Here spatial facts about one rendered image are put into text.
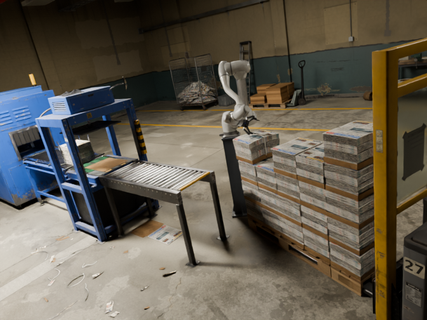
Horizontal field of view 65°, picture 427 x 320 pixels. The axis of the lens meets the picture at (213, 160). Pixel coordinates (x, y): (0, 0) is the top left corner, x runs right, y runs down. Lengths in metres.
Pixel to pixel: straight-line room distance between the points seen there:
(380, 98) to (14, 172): 5.46
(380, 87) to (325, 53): 8.00
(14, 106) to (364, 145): 5.20
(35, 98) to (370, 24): 7.56
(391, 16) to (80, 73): 9.39
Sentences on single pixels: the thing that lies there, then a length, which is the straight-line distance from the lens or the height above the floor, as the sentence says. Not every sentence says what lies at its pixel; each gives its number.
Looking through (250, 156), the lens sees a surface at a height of 0.92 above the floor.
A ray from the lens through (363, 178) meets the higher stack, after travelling 2.52.
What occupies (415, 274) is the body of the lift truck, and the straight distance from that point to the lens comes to 2.35.
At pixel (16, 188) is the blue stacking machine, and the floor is 0.38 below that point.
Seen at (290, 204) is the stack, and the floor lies 0.56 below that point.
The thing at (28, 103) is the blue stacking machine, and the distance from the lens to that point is 6.27.
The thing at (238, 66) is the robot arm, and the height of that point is 1.76.
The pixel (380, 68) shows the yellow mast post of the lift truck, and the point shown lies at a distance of 1.93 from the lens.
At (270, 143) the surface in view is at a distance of 3.42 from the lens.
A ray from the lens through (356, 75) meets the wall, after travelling 9.71.
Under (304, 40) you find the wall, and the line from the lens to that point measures 10.11.
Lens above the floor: 2.04
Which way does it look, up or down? 19 degrees down
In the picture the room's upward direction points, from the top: 11 degrees counter-clockwise
